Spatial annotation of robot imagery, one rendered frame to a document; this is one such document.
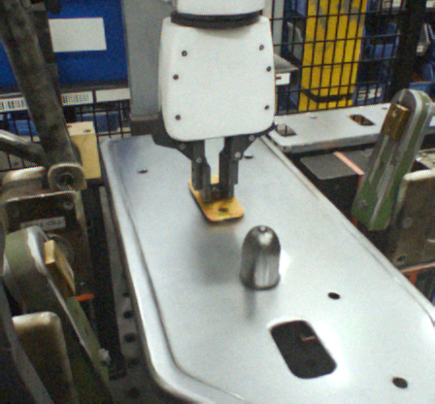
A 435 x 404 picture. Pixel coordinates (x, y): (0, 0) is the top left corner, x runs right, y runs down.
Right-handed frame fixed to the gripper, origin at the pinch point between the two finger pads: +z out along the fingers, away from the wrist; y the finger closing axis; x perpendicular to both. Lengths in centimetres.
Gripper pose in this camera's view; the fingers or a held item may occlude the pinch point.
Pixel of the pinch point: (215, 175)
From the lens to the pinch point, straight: 49.4
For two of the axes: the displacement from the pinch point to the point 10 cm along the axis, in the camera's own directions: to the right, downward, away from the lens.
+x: -2.9, -4.8, 8.3
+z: 0.0, 8.7, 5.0
